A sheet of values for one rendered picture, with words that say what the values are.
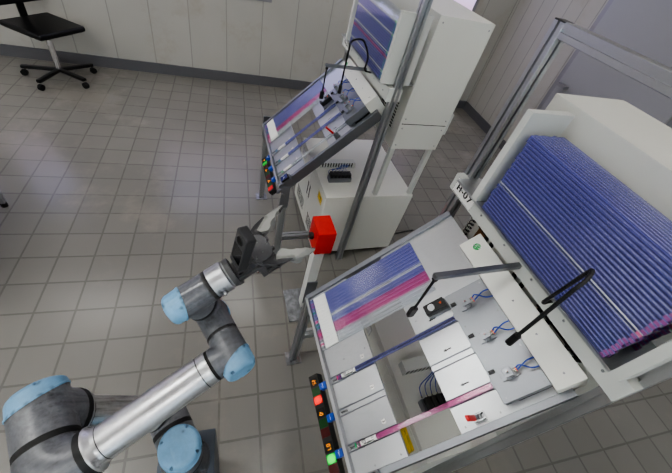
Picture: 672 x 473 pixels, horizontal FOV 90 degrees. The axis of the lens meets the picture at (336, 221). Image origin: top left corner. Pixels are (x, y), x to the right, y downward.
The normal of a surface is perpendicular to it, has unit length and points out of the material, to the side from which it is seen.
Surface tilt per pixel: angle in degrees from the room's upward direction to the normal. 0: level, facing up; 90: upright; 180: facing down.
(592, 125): 90
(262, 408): 0
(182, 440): 8
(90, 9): 90
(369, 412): 45
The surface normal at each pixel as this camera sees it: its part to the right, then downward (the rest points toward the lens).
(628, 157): -0.94, 0.05
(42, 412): 0.41, -0.76
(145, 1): 0.21, 0.71
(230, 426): 0.21, -0.70
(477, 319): -0.51, -0.46
